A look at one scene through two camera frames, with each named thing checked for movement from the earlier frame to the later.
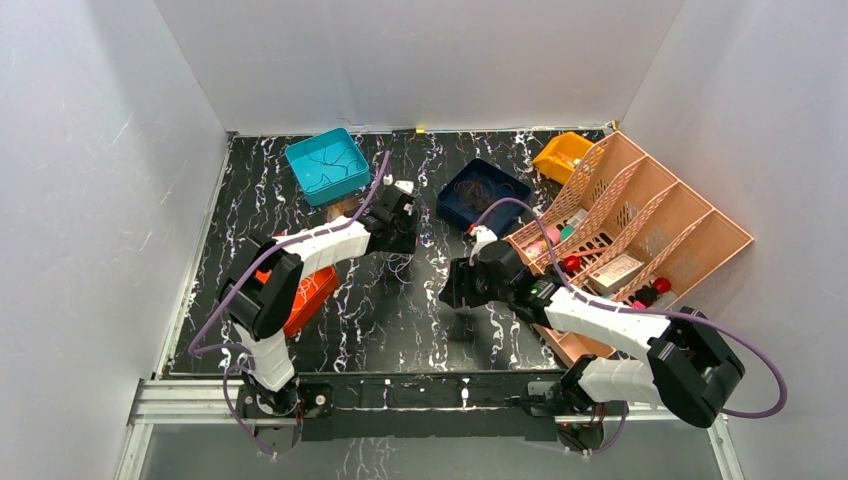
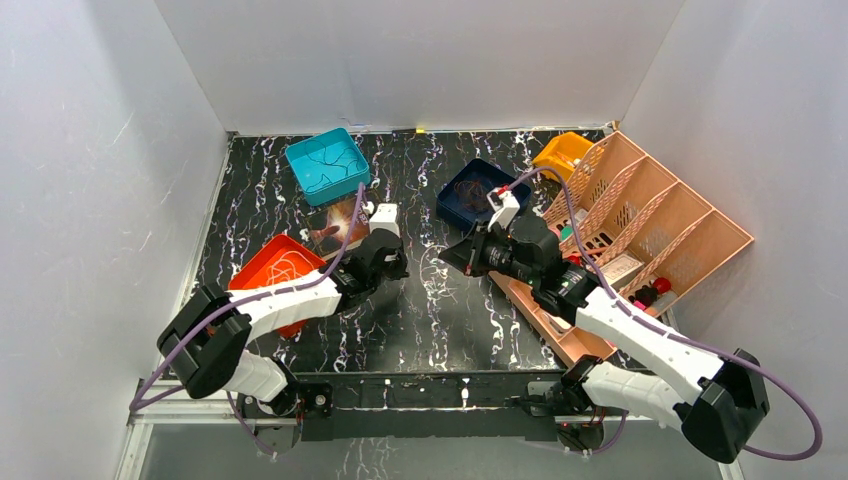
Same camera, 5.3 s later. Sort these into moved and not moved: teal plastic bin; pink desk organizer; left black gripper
Moved: left black gripper
Not moved: pink desk organizer; teal plastic bin
